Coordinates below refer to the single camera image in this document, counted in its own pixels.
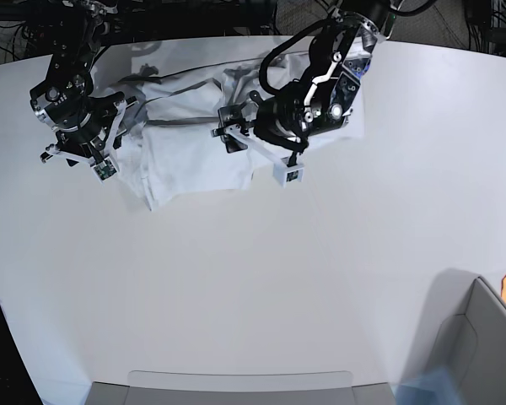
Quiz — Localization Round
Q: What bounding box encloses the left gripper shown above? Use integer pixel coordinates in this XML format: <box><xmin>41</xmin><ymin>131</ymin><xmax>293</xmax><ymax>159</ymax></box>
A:
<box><xmin>212</xmin><ymin>90</ymin><xmax>310</xmax><ymax>167</ymax></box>

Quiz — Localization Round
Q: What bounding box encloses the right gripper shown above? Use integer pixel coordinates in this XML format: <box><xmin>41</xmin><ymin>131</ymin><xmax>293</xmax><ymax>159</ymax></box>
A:
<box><xmin>40</xmin><ymin>91</ymin><xmax>137</xmax><ymax>165</ymax></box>

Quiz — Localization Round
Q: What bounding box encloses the white T-shirt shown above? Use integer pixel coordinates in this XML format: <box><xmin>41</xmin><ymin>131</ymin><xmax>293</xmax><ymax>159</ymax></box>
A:
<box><xmin>100</xmin><ymin>40</ymin><xmax>368</xmax><ymax>213</ymax></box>

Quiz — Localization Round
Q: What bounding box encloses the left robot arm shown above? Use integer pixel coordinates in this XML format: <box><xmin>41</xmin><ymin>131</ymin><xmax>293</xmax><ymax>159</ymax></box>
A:
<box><xmin>213</xmin><ymin>1</ymin><xmax>396</xmax><ymax>167</ymax></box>

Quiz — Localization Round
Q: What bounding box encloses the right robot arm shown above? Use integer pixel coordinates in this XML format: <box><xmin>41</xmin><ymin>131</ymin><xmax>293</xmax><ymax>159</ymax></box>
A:
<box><xmin>30</xmin><ymin>1</ymin><xmax>137</xmax><ymax>179</ymax></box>

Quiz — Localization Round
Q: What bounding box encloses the grey tray front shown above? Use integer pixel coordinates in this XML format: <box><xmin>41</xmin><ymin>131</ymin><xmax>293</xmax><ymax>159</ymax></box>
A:
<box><xmin>85</xmin><ymin>370</ymin><xmax>396</xmax><ymax>404</ymax></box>

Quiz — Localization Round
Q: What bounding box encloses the grey box right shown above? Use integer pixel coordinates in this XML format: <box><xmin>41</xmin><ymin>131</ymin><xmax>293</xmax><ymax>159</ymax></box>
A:
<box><xmin>428</xmin><ymin>277</ymin><xmax>506</xmax><ymax>404</ymax></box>

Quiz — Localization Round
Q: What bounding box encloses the blue blurred object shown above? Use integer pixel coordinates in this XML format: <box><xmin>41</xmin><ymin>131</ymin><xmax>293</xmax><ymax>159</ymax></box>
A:
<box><xmin>394</xmin><ymin>367</ymin><xmax>461</xmax><ymax>405</ymax></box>

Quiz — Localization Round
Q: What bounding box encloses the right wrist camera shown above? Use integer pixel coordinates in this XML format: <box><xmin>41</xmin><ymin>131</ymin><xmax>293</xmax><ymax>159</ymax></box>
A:
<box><xmin>91</xmin><ymin>156</ymin><xmax>118</xmax><ymax>182</ymax></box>

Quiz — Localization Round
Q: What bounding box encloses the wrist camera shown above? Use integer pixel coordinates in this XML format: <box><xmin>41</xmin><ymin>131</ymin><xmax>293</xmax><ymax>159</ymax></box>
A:
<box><xmin>273</xmin><ymin>165</ymin><xmax>304</xmax><ymax>187</ymax></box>
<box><xmin>91</xmin><ymin>156</ymin><xmax>118</xmax><ymax>182</ymax></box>

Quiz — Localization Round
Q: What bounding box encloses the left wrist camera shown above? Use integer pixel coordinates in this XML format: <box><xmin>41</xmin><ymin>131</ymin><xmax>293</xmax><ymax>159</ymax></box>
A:
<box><xmin>273</xmin><ymin>165</ymin><xmax>304</xmax><ymax>187</ymax></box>

